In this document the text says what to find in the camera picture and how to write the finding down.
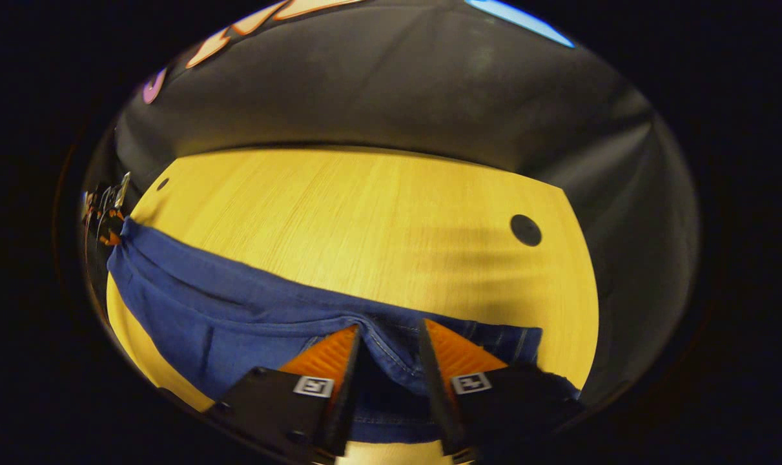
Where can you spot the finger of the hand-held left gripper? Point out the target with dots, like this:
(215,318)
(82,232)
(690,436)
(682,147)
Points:
(111,237)

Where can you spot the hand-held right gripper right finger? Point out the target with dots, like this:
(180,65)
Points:
(437,400)

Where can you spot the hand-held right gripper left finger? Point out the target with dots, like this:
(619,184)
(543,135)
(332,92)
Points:
(347,400)

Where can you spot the blue jeans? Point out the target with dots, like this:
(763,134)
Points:
(236,310)

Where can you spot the black backdrop cloth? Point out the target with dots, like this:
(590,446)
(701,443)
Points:
(397,84)

